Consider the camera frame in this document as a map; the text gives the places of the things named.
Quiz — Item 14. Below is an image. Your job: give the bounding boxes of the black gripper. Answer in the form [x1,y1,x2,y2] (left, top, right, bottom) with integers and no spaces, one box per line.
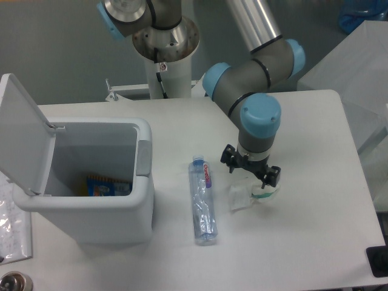
[221,144,281,189]

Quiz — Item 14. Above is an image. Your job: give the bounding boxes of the white plastic wrapper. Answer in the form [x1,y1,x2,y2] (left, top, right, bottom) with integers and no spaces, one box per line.
[229,178,281,211]

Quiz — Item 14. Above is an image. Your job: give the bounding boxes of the clear plastic water bottle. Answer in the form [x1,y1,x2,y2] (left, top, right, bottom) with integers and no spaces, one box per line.
[188,155,218,246]

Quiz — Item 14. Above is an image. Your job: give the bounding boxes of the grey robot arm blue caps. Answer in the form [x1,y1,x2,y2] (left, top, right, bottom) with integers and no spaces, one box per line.
[97,1,306,187]

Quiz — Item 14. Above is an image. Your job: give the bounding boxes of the white trash can open lid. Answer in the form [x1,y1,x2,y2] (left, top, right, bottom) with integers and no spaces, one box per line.
[1,73,155,244]

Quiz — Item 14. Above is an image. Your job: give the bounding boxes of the blue orange snack bag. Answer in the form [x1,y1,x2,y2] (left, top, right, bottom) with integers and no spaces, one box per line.
[86,175,132,196]

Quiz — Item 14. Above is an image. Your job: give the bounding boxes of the black device at table edge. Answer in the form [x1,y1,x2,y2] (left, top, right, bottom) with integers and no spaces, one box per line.
[366,246,387,278]

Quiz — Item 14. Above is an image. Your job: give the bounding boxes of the blue water jug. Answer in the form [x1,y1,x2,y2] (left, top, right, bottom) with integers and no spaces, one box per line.
[338,0,387,35]

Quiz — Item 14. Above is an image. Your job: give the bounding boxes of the clear plastic document sleeve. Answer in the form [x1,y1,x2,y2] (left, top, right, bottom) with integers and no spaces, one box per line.
[1,173,33,264]

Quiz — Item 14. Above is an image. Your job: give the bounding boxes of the round metal connector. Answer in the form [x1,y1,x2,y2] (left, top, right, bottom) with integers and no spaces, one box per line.
[1,271,33,291]

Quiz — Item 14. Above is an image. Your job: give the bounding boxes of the black cable on pedestal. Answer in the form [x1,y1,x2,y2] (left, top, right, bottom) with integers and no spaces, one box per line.
[153,47,169,99]

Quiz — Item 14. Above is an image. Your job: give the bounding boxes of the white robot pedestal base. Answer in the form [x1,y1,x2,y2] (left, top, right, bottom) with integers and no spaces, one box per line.
[104,15,215,102]

